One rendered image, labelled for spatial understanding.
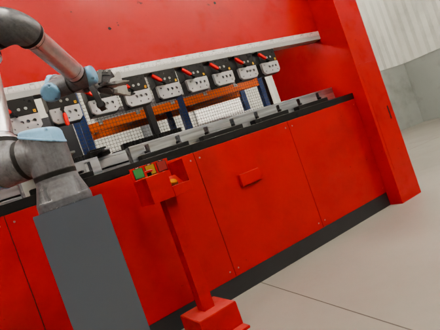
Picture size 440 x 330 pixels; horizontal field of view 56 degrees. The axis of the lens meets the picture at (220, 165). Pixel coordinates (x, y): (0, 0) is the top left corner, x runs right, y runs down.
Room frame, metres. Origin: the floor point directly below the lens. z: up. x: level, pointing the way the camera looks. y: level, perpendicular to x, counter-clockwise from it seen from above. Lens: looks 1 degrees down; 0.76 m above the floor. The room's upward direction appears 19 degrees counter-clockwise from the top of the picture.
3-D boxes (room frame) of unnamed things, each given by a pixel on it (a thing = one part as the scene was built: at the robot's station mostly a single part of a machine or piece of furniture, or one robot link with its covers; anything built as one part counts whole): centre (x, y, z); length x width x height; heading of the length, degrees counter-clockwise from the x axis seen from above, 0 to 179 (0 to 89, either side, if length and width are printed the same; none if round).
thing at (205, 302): (1.89, 0.28, 0.39); 0.06 x 0.06 x 0.54; 32
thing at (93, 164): (2.05, 0.76, 0.92); 0.39 x 0.06 x 0.10; 122
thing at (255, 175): (2.43, -0.15, 0.58); 0.15 x 0.02 x 0.07; 122
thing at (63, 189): (1.17, 0.45, 0.82); 0.15 x 0.15 x 0.10
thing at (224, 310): (1.87, 0.26, 0.06); 0.25 x 0.20 x 0.12; 32
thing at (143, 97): (2.32, 0.32, 1.26); 0.15 x 0.09 x 0.17; 122
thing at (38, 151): (1.17, 0.45, 0.94); 0.13 x 0.12 x 0.14; 83
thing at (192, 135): (2.69, -0.26, 0.92); 1.68 x 0.06 x 0.10; 122
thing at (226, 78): (2.64, -0.19, 1.26); 0.15 x 0.09 x 0.17; 122
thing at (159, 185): (1.89, 0.28, 0.75); 0.20 x 0.16 x 0.18; 122
